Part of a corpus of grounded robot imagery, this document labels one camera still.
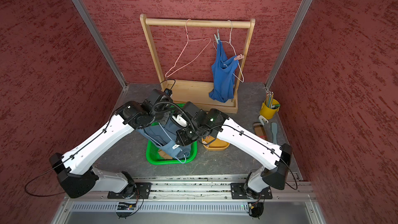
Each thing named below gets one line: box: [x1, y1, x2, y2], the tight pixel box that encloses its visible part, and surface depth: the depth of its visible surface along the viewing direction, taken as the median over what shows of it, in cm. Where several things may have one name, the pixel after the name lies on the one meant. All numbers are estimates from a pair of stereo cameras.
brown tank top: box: [157, 148, 173, 160], surface depth 80 cm
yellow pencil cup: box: [260, 91, 281, 120], surface depth 99 cm
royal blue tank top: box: [208, 39, 239, 104], surface depth 89 cm
